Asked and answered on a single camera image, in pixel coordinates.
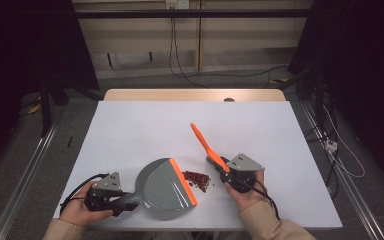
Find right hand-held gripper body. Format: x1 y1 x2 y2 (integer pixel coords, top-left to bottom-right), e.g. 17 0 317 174
220 152 266 195

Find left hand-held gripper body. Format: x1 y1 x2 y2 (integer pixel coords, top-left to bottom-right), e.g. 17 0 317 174
84 171 140 218

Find orange brush with grey bristles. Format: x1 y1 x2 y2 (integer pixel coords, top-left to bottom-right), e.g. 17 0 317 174
189 122 232 175

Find red and green beans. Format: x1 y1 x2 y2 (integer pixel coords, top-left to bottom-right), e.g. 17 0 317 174
182 170 215 194

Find grey dustpan with orange lip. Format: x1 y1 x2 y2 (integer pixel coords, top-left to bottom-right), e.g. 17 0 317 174
113 157 199 221

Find person's right hand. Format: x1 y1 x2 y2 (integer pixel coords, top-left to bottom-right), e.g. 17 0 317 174
225 170 268 213

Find person's left hand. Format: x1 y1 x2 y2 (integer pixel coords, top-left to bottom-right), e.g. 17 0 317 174
59 181 114 228

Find wooden table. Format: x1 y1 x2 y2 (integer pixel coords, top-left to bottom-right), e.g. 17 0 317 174
103 88 287 102

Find black metal stand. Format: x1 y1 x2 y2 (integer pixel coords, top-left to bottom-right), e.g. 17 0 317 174
279 61 329 129
38 74 71 138

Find black horizontal bar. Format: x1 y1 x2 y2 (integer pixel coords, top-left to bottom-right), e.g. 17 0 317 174
74 9 314 20

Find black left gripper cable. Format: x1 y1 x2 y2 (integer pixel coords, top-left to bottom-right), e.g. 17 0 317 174
59 172 110 215

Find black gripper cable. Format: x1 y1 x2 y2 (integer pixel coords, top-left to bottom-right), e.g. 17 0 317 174
59 172 110 215
243 183 282 222

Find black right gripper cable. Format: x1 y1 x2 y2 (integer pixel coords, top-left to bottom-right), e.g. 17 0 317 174
243 183 282 222

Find aluminium floor rail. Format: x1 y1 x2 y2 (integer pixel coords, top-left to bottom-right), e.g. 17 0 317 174
300 100 384 240
0 122 60 240

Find white cable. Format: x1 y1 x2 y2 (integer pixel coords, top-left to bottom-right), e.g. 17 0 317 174
322 104 367 179

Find black hanging cable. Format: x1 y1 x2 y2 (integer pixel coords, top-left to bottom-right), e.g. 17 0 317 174
168 16 291 90

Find white wall socket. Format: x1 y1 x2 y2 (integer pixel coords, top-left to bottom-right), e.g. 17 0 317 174
165 0 190 10

